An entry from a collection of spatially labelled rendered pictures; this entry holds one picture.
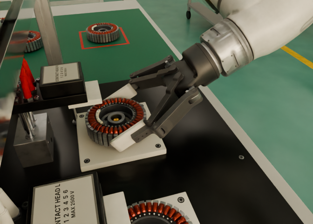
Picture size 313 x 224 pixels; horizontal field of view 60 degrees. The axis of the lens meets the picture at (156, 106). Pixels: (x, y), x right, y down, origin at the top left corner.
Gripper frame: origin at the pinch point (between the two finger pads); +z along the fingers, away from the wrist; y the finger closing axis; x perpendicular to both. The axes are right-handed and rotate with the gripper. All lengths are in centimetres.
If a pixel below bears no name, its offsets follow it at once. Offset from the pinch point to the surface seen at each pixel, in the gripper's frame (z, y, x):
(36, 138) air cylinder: 11.1, 3.1, -8.3
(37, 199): 3.2, 22.8, -14.9
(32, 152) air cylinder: 13.2, 3.7, -7.0
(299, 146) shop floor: -53, -45, 123
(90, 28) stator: 1, -54, 2
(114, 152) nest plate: 2.8, 5.8, 1.3
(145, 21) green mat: -16, -65, 16
